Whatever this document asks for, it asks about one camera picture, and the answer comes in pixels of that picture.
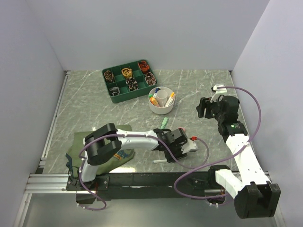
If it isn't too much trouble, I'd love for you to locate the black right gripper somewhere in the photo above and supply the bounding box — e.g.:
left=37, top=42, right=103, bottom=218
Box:
left=196, top=96, right=225, bottom=122

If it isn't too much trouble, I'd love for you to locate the white pen brown cap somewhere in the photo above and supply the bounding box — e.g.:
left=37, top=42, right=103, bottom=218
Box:
left=165, top=97, right=173, bottom=107

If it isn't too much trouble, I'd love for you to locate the white pen light blue cap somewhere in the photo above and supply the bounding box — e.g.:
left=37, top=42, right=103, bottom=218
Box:
left=153, top=159, right=167, bottom=163

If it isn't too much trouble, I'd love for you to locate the white round pen holder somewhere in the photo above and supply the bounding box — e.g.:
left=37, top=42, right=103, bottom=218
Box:
left=148, top=87, right=177, bottom=115

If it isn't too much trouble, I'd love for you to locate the white marker blue cap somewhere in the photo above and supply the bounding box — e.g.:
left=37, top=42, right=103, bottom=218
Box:
left=153, top=87, right=160, bottom=98

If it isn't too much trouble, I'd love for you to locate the white pen yellow cap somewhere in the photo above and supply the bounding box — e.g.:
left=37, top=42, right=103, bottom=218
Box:
left=166, top=92, right=175, bottom=107

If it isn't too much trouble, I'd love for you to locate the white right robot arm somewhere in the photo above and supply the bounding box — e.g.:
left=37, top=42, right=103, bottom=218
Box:
left=196, top=95, right=281, bottom=219

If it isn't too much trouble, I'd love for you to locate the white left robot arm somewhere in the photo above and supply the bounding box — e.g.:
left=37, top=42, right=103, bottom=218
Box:
left=78, top=123, right=197, bottom=190

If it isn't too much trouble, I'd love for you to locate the black front base bar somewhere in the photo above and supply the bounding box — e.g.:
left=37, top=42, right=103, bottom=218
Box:
left=65, top=172, right=237, bottom=201

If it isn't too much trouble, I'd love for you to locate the pink patterned rolled sock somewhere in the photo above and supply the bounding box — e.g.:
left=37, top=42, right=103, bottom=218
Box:
left=144, top=72, right=157, bottom=86

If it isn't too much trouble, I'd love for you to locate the dark floral rolled sock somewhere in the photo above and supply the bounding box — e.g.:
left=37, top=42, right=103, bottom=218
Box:
left=125, top=78, right=139, bottom=91

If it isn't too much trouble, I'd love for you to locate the orange black rolled sock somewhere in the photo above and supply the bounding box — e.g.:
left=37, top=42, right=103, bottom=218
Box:
left=138, top=61, right=150, bottom=74

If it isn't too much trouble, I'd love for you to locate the green divided organizer tray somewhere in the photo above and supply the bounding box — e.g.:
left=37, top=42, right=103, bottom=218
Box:
left=102, top=60, right=158, bottom=104

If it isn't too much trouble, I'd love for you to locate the grey rolled sock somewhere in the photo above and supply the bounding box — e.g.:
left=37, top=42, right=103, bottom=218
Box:
left=108, top=87, right=121, bottom=96

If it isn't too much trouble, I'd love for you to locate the yellow patterned rolled sock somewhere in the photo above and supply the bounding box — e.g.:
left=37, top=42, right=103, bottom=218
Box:
left=121, top=68, right=133, bottom=79

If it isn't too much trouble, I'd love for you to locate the brown patterned rolled sock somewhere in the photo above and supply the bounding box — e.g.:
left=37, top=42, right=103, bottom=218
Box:
left=103, top=70, right=115, bottom=83

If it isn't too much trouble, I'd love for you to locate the green folded t-shirt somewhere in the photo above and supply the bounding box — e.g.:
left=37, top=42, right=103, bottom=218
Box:
left=65, top=131, right=135, bottom=178

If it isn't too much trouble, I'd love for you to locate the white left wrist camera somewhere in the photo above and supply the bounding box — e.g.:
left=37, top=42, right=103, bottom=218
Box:
left=181, top=139, right=198, bottom=154

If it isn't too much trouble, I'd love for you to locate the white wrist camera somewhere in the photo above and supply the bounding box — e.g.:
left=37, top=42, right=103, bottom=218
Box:
left=181, top=139, right=198, bottom=154
left=210, top=84, right=228, bottom=103

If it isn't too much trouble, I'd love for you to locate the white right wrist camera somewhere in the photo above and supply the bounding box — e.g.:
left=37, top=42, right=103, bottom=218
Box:
left=210, top=84, right=228, bottom=103

